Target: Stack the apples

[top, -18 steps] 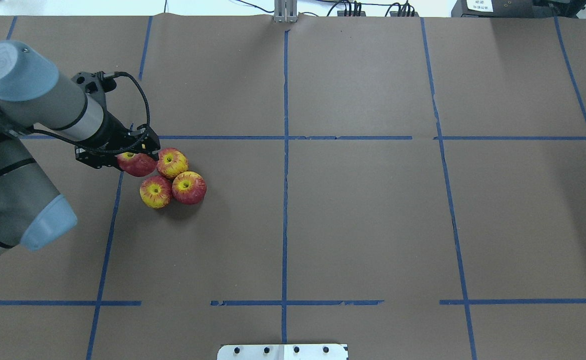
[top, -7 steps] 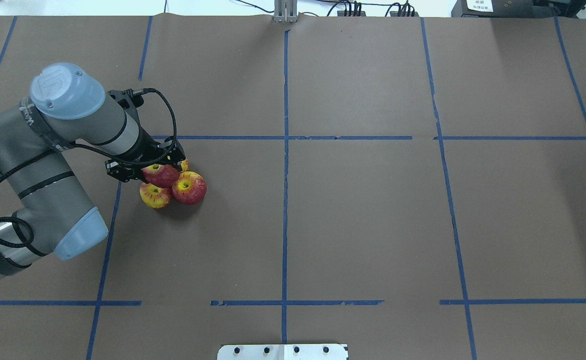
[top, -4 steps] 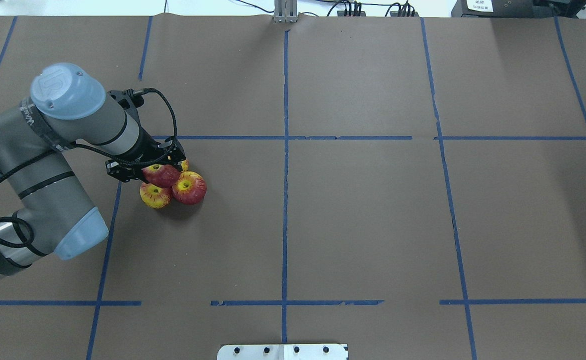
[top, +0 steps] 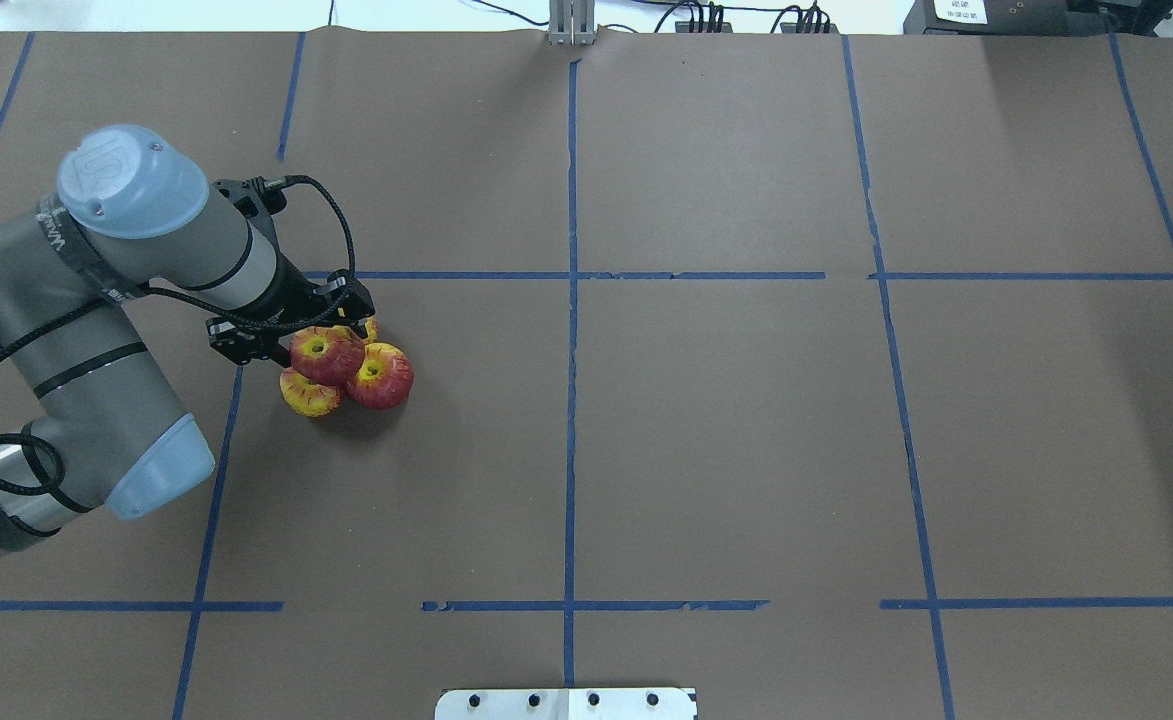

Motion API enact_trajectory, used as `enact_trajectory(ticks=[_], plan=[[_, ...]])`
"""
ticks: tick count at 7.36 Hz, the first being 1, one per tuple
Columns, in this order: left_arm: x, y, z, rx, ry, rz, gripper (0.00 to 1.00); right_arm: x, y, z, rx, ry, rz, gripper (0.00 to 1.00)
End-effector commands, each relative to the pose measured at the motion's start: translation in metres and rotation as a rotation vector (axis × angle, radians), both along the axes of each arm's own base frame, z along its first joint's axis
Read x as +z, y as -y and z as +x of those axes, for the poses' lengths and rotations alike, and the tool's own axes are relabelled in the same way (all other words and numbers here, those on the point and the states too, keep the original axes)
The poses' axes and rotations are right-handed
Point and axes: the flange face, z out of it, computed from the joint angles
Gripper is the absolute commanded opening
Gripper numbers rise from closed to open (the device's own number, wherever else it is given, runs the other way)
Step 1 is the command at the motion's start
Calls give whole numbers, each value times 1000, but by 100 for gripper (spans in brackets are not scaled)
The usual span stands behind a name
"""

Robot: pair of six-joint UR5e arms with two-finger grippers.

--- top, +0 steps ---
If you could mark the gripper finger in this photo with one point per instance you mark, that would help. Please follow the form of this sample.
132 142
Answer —
242 346
350 303

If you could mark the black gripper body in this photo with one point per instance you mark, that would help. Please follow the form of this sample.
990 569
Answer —
293 294

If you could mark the lone red yellow apple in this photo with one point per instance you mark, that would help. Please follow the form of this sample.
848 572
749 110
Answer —
330 356

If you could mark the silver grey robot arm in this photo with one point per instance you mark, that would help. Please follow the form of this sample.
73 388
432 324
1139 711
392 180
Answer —
87 418

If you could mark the red yellow apple front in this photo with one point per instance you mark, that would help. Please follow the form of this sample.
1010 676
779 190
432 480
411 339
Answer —
369 329

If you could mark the red yellow apple left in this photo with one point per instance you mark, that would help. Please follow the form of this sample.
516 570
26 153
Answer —
383 380

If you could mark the red yellow apple rear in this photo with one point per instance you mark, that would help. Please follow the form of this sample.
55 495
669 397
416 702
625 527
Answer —
309 398

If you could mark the black device with label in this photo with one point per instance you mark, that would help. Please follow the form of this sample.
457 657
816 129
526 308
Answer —
1011 18

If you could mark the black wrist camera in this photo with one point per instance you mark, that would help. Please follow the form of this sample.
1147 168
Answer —
258 199

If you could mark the grey metal clamp post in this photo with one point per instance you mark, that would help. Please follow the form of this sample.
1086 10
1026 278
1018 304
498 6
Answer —
572 23

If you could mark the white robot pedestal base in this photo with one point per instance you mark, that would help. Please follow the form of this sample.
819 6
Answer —
569 703

